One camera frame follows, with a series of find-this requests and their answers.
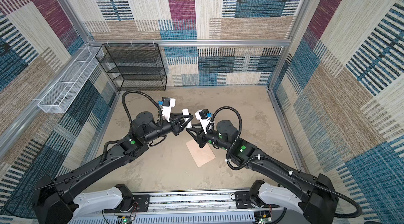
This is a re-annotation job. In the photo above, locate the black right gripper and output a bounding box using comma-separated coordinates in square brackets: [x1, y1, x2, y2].
[185, 123, 230, 152]

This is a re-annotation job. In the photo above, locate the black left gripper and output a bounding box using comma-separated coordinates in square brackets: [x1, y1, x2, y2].
[144, 113, 192, 145]

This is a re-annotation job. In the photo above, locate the white glue stick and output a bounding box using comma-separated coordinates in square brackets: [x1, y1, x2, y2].
[182, 108, 193, 129]

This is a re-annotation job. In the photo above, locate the pink envelope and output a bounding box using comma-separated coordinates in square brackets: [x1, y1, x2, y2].
[186, 140, 216, 168]

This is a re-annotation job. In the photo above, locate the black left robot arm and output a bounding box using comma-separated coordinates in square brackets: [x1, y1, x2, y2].
[32, 111, 193, 224]

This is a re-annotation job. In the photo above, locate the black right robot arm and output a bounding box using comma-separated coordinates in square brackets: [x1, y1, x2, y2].
[186, 121, 339, 224]

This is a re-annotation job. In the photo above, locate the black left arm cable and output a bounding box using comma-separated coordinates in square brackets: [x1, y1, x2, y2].
[99, 90, 164, 165]

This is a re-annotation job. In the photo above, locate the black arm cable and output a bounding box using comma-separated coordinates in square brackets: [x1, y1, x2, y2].
[209, 106, 364, 219]
[99, 90, 164, 165]

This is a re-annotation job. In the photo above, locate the black wire shelf rack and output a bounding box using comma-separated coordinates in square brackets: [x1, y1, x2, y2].
[95, 43, 167, 91]

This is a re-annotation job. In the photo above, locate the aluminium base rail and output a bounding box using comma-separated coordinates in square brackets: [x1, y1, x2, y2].
[56, 188, 329, 224]

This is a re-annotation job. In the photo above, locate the white wire mesh basket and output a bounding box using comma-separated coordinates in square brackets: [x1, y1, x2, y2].
[37, 46, 100, 114]

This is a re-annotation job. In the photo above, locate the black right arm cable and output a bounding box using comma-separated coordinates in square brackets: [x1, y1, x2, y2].
[209, 106, 364, 219]

